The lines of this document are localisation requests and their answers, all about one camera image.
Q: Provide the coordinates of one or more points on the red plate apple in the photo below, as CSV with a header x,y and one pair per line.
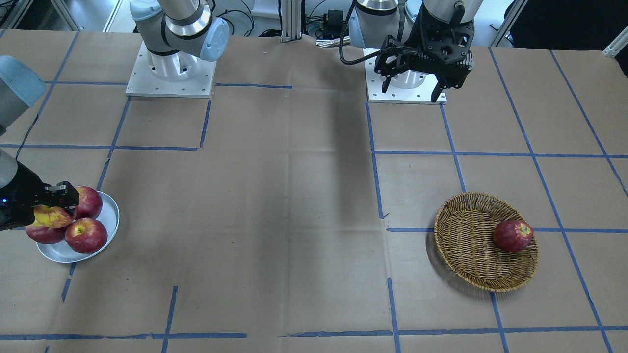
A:
x,y
44,235
90,203
86,235

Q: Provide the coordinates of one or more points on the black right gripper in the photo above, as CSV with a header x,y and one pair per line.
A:
x,y
20,192

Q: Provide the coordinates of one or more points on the red plate apple front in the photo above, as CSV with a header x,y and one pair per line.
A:
x,y
86,235

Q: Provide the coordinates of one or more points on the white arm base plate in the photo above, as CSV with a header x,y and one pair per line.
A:
x,y
409,87
178,75

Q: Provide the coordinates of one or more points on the red yellow apple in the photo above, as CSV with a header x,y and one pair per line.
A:
x,y
52,216

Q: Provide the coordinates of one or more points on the light blue plate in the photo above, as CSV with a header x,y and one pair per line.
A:
x,y
62,253

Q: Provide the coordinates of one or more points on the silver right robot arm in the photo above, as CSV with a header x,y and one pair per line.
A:
x,y
63,97

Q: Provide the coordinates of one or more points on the woven wicker basket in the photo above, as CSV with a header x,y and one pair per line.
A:
x,y
463,236

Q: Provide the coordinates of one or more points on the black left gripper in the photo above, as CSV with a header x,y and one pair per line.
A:
x,y
415,43

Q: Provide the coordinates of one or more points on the aluminium frame post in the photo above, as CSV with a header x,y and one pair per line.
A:
x,y
291,20

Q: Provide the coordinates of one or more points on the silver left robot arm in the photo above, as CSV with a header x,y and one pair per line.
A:
x,y
370,22

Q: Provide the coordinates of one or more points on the dark red basket apple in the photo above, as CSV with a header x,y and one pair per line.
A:
x,y
513,236

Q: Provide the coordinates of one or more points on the red plate apple back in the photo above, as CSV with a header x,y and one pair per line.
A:
x,y
90,203

